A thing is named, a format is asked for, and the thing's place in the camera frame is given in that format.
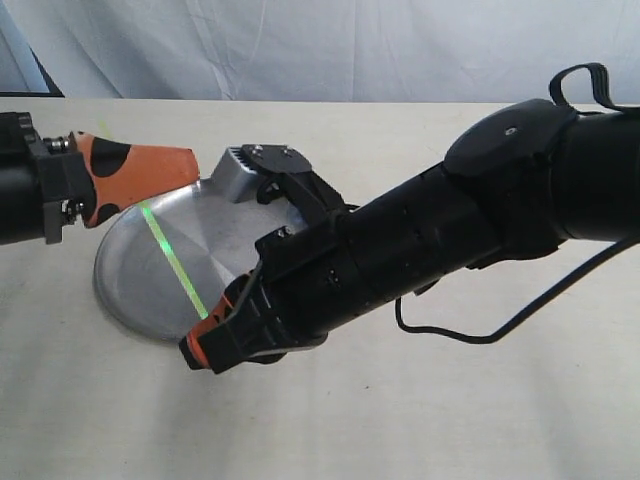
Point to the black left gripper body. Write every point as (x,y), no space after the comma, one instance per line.
(64,185)

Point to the thin green stick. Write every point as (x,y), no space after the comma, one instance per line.
(171,257)

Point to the round stainless steel plate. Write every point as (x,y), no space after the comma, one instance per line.
(136,285)

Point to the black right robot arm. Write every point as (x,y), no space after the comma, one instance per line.
(515,186)

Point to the white backdrop cloth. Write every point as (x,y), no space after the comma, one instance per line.
(337,51)

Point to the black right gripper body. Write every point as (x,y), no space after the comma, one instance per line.
(307,285)

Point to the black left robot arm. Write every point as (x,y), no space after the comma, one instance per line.
(21,214)

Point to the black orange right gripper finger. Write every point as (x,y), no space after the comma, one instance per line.
(204,350)
(236,296)

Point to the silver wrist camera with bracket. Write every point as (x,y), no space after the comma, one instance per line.
(260,189)

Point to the orange black-spotted left gripper finger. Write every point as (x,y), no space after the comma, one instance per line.
(125,174)

